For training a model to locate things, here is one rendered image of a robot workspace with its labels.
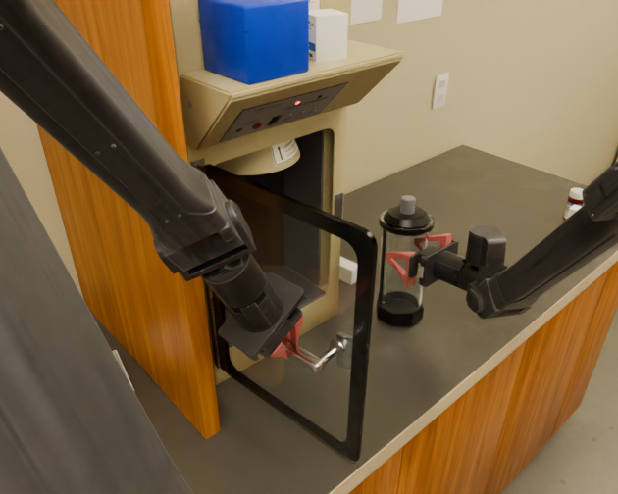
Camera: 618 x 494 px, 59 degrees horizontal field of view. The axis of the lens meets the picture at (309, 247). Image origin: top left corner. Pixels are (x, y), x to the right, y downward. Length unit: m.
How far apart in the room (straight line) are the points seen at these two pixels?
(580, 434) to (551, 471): 0.23
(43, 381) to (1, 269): 0.03
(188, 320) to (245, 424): 0.27
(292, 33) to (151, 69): 0.19
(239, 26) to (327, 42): 0.16
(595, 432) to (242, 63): 2.06
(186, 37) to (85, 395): 0.63
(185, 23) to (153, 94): 0.14
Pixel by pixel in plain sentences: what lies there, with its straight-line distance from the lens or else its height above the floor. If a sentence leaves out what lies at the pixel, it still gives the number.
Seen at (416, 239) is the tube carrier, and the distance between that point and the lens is 1.08.
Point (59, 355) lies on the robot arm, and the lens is 0.18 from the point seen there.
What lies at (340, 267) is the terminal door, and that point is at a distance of 0.66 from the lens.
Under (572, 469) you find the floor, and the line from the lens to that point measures 2.30.
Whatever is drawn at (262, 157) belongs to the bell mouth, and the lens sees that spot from 0.92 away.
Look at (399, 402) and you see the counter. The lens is 1.04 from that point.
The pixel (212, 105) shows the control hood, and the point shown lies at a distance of 0.71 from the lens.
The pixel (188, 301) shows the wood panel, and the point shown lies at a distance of 0.79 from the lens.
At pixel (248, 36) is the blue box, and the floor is 1.57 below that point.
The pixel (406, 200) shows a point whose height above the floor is 1.21.
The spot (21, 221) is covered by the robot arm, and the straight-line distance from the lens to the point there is 0.19.
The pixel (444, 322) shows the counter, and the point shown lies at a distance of 1.22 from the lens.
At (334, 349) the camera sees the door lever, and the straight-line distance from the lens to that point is 0.73.
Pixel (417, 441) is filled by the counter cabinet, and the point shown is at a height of 0.81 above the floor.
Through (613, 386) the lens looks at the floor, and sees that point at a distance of 2.67.
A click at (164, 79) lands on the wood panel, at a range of 0.66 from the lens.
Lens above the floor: 1.70
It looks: 32 degrees down
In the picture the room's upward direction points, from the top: straight up
